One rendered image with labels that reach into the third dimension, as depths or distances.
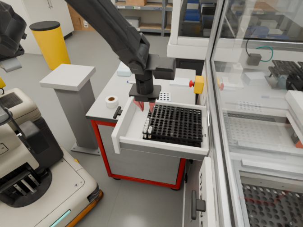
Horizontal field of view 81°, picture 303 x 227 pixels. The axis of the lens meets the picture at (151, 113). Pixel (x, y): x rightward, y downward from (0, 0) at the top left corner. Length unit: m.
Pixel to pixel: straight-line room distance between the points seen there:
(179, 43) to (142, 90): 0.88
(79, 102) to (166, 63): 1.00
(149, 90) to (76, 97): 0.89
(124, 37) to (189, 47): 1.03
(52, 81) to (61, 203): 0.78
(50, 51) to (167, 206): 2.67
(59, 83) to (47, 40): 1.82
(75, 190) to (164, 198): 0.65
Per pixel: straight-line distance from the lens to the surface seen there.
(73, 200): 1.30
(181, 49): 1.42
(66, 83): 1.32
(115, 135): 0.64
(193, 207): 0.53
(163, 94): 1.03
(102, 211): 1.52
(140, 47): 0.48
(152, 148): 0.66
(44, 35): 3.11
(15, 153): 0.91
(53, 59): 3.24
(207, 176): 0.56
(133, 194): 1.53
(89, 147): 1.81
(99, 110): 1.02
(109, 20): 0.39
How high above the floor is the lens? 1.40
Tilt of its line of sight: 42 degrees down
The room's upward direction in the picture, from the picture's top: straight up
